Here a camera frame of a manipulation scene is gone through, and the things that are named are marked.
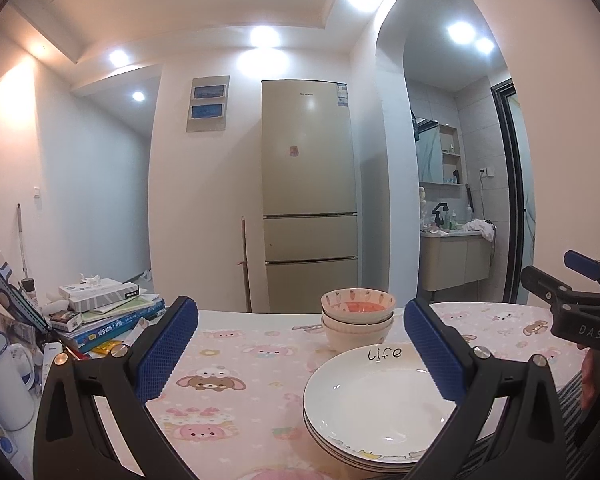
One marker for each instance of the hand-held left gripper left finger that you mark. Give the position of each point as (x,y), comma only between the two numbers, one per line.
(167,347)

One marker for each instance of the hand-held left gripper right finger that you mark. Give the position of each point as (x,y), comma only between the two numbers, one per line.
(437,355)

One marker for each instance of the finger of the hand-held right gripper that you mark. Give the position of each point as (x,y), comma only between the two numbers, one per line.
(545,285)
(582,262)

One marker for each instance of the white plate black lettering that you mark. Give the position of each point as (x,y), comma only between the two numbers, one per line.
(375,400)

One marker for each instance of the pink ceramic bowl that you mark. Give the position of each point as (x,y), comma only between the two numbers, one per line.
(357,326)

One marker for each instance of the pink bowl carrot print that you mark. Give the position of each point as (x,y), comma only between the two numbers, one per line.
(357,305)

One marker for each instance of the person's right hand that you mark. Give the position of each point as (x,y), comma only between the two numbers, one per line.
(588,380)

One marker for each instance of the thick blue book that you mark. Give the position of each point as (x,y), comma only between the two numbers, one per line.
(115,330)

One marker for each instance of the green notebook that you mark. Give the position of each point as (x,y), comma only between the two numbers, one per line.
(125,307)

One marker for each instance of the yellow packet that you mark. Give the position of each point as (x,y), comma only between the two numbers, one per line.
(104,348)

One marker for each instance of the pink cartoon printed tablecloth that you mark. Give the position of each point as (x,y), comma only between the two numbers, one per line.
(240,360)

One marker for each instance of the white crumpled towel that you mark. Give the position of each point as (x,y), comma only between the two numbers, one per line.
(480,229)

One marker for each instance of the grey white tissue box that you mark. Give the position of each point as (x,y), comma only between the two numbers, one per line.
(97,292)

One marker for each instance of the beige vanity cabinet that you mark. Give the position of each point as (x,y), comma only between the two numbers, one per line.
(455,262)

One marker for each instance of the frosted glass door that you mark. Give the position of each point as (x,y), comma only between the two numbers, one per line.
(517,195)

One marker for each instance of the cigarette pack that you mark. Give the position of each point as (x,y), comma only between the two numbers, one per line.
(65,321)

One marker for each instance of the black faucet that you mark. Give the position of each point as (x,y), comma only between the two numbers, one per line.
(439,215)

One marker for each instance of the black capped bottle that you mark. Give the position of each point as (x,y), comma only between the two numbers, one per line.
(28,290)

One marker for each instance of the blue striped flat object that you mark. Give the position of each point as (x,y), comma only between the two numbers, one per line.
(17,295)

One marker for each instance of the white enamel mug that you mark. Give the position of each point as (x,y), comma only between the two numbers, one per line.
(2,385)

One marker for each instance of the mirror cabinet with shelves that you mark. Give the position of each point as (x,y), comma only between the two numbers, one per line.
(437,152)

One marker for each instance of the metal mop pole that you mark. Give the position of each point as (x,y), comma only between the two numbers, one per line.
(23,240)

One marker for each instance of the beige three-door refrigerator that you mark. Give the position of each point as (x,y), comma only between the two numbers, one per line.
(310,195)

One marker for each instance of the pink fridge sticker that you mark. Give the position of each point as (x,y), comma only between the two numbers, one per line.
(294,151)

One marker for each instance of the blue white energy label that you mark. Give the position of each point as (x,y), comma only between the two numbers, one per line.
(343,95)

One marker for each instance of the white bathroom wall socket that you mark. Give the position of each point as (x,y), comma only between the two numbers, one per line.
(487,171)

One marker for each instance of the grey wall electrical panel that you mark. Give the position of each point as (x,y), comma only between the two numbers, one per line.
(207,104)

